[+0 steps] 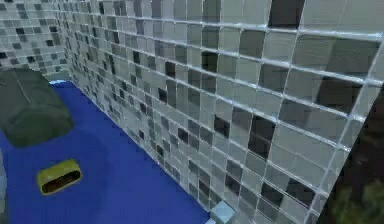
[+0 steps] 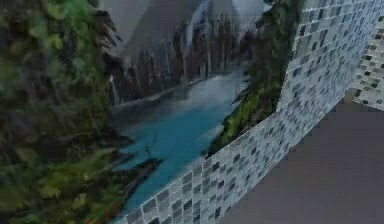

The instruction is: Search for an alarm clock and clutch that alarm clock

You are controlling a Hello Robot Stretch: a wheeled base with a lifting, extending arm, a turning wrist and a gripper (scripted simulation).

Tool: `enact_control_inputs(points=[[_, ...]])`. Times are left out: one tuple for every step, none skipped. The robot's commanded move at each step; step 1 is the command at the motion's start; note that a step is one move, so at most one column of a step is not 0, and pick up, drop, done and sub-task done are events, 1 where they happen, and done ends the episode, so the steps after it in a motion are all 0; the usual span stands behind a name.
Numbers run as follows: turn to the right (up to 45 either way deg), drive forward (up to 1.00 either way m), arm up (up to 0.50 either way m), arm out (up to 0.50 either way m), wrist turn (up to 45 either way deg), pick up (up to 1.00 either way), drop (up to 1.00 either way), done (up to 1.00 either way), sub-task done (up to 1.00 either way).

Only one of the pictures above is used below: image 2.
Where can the landscape wall picture with lake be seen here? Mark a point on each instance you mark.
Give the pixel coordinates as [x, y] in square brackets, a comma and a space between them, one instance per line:
[140, 100]

